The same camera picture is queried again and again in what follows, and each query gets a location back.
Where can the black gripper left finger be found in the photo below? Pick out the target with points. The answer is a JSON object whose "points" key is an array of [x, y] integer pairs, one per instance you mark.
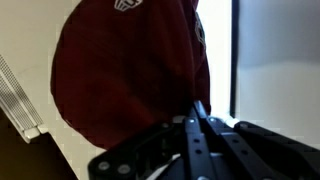
{"points": [[166, 150]]}

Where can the black rail strip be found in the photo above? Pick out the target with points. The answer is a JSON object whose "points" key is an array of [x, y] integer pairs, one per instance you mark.
{"points": [[234, 60]]}

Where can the dark red baseball cap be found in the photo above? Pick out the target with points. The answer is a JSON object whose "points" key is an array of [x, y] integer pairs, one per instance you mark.
{"points": [[126, 66]]}

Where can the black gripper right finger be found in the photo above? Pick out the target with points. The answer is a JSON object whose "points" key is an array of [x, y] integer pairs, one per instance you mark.
{"points": [[253, 150]]}

